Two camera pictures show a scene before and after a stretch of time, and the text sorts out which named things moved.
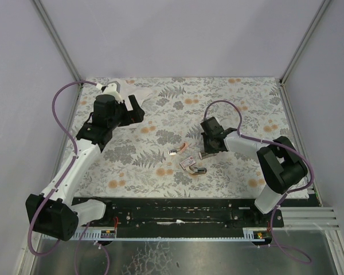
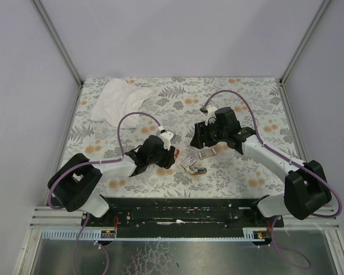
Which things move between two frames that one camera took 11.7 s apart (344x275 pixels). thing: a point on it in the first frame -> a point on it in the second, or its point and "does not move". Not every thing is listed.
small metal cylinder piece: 197,171 does not move
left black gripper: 129,109 -> 168,157
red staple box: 188,162 does not move
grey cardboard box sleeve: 203,155 does not move
